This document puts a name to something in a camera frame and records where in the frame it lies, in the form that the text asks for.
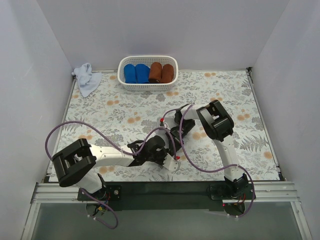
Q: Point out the brown rolled towel right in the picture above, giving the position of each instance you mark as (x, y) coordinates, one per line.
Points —
(167, 74)

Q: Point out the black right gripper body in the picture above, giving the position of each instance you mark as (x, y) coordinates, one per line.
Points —
(176, 136)

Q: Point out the blue rolled towel right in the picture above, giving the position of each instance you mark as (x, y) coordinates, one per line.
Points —
(142, 73)

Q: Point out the blue rolled towel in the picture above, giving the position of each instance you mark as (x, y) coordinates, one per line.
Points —
(142, 73)
(130, 74)

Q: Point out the white plastic basket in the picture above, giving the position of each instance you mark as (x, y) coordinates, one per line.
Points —
(147, 60)

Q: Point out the aluminium frame rail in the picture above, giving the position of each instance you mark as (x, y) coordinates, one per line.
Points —
(265, 191)

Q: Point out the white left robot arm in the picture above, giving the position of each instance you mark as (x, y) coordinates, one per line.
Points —
(75, 163)

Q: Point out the floral patterned table mat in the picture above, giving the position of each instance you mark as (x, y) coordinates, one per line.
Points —
(112, 114)

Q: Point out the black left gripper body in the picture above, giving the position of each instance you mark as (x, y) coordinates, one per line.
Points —
(164, 155)

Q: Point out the brown rolled towel left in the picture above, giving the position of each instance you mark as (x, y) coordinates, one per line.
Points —
(155, 73)

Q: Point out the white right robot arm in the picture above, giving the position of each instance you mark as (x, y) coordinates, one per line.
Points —
(218, 126)

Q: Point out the blue rolled towel left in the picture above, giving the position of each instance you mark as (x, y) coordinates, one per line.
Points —
(130, 74)

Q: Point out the grey panda towel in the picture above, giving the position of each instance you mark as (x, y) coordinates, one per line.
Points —
(162, 133)

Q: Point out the brown rolled towel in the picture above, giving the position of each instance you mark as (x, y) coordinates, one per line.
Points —
(155, 73)
(167, 74)

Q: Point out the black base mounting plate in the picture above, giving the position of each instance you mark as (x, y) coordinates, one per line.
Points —
(170, 195)

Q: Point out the light blue towel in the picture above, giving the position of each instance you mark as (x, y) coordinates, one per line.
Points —
(87, 80)

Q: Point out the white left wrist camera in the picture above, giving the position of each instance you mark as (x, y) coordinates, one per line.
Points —
(170, 163)

